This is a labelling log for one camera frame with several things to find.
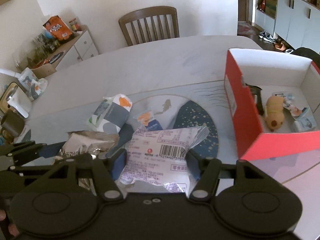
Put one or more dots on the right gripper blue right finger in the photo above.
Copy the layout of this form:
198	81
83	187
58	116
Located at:
194	164

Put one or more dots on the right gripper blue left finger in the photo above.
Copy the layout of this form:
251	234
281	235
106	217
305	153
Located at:
116	162

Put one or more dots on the beige silver snack bag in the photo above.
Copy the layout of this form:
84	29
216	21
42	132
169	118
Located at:
83	142

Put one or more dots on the pink white snack packet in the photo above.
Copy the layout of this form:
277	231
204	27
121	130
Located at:
158	157

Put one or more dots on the patterned tissue paper pack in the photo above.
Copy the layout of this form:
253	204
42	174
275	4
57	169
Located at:
111	114

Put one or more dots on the small orange blue tissue packet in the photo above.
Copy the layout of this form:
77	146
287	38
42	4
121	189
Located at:
146	121

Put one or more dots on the black object in box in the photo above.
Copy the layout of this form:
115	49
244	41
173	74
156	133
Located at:
256	94

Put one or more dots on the dark grey cup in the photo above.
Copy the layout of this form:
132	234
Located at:
13	123

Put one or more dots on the yellow plush toy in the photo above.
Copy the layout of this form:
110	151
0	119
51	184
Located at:
274	112

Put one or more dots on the red white cardboard box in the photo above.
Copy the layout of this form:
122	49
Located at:
292	77

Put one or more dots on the white mug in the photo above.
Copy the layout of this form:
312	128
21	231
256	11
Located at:
19	100

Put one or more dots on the white sideboard cabinet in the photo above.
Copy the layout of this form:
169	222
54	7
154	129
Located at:
79	49

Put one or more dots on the light blue small carton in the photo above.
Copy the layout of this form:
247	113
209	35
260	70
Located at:
305	121

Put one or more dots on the orange snack bag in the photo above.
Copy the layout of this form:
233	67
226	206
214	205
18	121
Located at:
58	29

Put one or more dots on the brown wooden chair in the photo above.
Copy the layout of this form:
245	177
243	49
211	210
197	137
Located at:
150	24

